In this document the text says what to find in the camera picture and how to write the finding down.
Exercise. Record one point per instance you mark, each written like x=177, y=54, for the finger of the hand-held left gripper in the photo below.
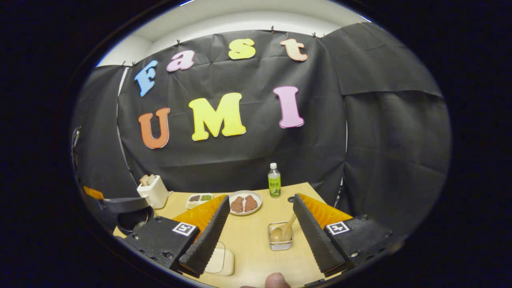
x=94, y=192

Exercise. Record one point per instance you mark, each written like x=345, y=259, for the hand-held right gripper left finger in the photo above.
x=206, y=238

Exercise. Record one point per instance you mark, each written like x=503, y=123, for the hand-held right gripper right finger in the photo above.
x=316, y=240

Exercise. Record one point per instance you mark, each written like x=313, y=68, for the clear box of white rice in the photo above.
x=224, y=262

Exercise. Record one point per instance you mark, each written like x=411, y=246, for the wooden spoon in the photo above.
x=280, y=234

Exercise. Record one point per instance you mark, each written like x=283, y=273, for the black and silver rice cooker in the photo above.
x=132, y=220

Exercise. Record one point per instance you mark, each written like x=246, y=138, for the white divided dish of beans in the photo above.
x=199, y=200

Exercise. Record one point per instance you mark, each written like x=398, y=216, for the brown meat piece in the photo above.
x=237, y=204
x=250, y=203

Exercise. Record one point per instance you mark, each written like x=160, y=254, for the toast slice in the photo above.
x=143, y=180
x=150, y=178

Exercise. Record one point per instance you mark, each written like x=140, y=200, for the white round plate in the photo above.
x=245, y=192

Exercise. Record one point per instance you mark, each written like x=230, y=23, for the white toaster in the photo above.
x=156, y=194

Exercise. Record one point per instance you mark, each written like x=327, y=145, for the green tea bottle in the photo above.
x=274, y=182

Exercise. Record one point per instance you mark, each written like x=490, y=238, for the black backdrop cloth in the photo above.
x=248, y=160

